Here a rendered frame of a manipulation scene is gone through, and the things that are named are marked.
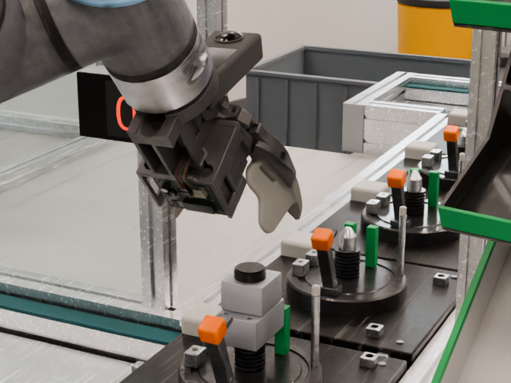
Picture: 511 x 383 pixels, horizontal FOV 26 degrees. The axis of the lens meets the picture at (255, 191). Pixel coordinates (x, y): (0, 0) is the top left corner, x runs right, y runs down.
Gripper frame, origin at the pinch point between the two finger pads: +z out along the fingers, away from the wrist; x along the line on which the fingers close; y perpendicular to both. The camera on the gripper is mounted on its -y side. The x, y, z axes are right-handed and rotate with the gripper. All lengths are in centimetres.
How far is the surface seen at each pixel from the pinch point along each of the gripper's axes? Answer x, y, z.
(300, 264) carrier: -4.8, -7.2, 26.6
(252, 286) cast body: 1.1, 6.8, 4.4
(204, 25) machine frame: -62, -78, 72
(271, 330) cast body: 2.2, 8.5, 9.6
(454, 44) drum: -100, -283, 324
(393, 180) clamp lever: 0.0, -24.7, 33.8
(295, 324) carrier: -1.8, 1.3, 23.9
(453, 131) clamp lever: 1, -44, 49
